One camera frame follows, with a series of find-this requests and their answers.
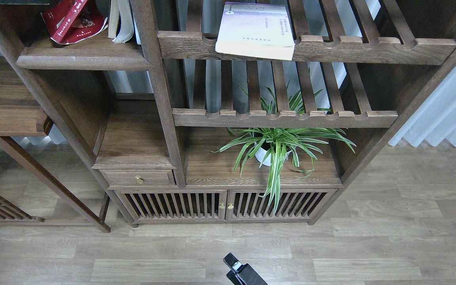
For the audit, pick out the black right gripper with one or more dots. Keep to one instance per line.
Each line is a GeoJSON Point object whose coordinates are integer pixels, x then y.
{"type": "Point", "coordinates": [241, 274]}

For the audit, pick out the white lavender book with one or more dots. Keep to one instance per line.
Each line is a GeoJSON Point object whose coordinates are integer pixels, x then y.
{"type": "Point", "coordinates": [255, 30]}

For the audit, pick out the red paperback book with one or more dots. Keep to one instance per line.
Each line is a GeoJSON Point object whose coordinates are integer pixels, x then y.
{"type": "Point", "coordinates": [74, 20]}

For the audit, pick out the yellow-green black book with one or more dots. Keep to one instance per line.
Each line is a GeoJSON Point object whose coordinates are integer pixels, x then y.
{"type": "Point", "coordinates": [25, 2]}

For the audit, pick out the beige upright books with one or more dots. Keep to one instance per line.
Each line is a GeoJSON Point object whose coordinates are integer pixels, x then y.
{"type": "Point", "coordinates": [121, 26]}

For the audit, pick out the brass cabinet door knobs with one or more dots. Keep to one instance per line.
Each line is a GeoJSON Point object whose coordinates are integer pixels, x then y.
{"type": "Point", "coordinates": [226, 206]}

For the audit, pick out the white plant pot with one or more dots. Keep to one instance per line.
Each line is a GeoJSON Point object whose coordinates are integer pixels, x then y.
{"type": "Point", "coordinates": [264, 154]}

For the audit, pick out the dark wooden bookshelf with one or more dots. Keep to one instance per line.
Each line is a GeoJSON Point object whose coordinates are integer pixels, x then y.
{"type": "Point", "coordinates": [158, 109]}

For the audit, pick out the white curtain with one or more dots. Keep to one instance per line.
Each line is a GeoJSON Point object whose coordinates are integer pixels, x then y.
{"type": "Point", "coordinates": [435, 119]}

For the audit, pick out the wooden side table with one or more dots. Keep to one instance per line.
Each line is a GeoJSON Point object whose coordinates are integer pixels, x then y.
{"type": "Point", "coordinates": [21, 116]}

